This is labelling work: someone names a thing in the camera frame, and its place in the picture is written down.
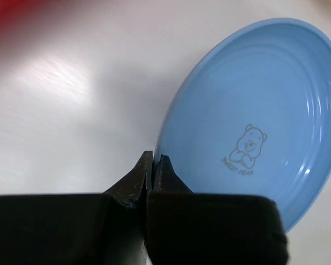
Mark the blue plate front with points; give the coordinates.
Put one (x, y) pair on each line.
(254, 117)

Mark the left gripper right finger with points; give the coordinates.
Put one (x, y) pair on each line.
(190, 228)

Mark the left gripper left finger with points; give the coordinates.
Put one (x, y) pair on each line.
(95, 228)

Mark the red plastic bin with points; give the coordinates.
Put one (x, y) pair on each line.
(23, 22)

